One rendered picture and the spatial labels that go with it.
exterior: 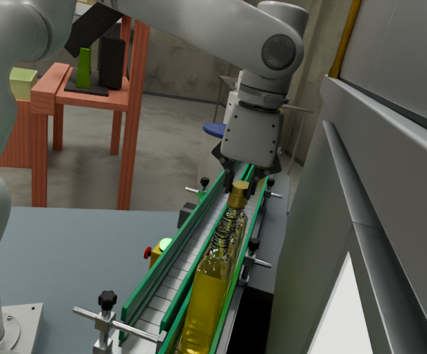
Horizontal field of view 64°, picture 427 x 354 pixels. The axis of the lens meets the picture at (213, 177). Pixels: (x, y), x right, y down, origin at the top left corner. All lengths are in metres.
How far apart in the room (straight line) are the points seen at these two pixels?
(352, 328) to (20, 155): 3.91
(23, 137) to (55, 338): 3.02
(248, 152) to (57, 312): 0.82
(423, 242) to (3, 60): 0.60
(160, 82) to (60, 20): 8.54
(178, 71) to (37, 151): 6.72
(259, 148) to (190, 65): 8.74
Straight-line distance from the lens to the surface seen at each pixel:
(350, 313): 0.24
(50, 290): 1.29
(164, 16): 0.59
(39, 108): 2.83
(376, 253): 0.24
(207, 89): 9.52
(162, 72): 9.21
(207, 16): 0.53
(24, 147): 3.99
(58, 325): 1.17
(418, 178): 0.21
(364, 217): 0.29
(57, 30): 0.74
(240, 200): 0.65
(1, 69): 0.65
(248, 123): 0.60
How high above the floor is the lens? 1.59
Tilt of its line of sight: 21 degrees down
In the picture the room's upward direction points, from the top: 12 degrees clockwise
